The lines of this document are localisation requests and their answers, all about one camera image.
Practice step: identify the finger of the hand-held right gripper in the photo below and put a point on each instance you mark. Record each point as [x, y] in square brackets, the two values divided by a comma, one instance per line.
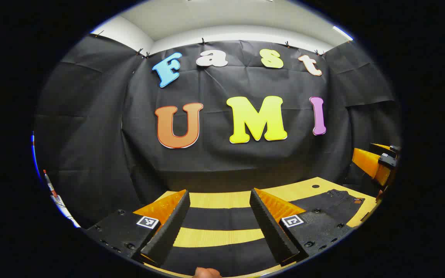
[381, 146]
[369, 164]

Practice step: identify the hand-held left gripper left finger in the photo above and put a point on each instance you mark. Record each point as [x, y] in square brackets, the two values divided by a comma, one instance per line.
[168, 231]

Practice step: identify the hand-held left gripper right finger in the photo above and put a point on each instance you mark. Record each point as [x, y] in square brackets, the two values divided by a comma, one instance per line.
[270, 231]

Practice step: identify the black jeans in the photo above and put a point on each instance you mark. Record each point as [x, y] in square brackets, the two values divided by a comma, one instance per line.
[222, 218]

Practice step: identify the ceiling light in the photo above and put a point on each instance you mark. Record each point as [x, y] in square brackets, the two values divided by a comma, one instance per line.
[342, 33]

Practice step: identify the black backdrop cloth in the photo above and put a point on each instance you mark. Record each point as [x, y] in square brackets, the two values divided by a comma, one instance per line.
[91, 135]

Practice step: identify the red and white pole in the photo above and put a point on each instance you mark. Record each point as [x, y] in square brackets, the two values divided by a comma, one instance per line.
[52, 188]

